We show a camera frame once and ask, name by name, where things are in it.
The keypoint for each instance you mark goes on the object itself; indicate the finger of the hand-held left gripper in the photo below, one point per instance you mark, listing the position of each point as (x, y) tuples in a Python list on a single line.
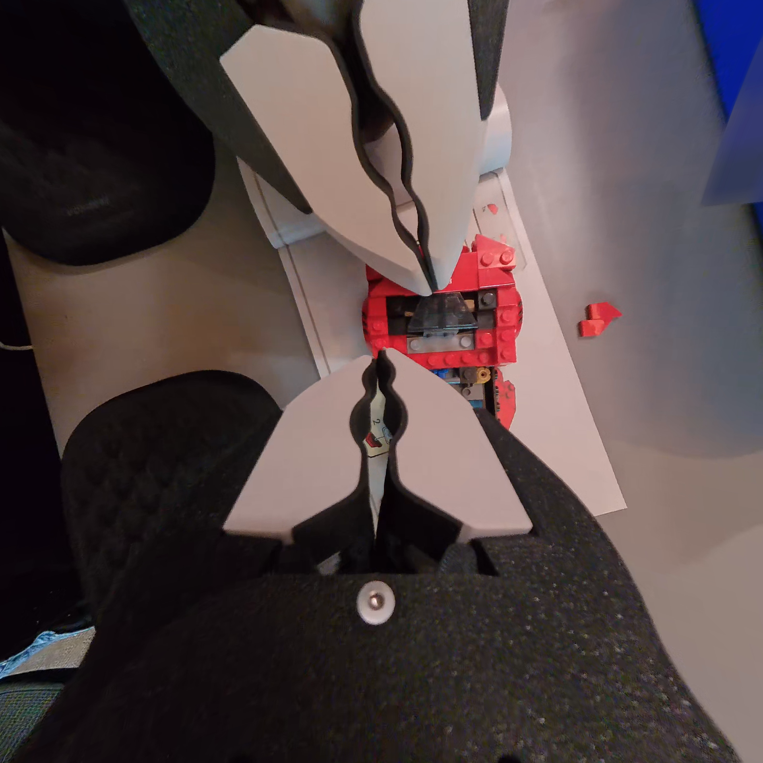
[(298, 119), (435, 89)]

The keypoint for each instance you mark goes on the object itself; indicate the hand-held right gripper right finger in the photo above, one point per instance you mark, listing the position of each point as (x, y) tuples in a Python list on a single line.
[(465, 477)]

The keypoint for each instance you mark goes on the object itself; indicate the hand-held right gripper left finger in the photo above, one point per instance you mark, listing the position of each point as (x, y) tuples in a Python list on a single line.
[(298, 477)]

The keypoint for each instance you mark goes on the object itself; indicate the red lego car body section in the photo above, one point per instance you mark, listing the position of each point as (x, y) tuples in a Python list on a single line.
[(495, 280)]

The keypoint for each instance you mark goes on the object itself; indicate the blue plastic bin with divider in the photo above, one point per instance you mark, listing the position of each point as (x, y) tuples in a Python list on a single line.
[(727, 47)]

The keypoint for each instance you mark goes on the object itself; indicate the angled red lego piece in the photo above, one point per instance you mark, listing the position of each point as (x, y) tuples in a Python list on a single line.
[(596, 322)]

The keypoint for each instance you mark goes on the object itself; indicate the white instruction booklet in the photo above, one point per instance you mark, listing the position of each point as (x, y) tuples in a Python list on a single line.
[(566, 417)]

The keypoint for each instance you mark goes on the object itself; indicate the black mesh chair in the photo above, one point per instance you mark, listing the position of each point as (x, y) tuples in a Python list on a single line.
[(24, 709)]

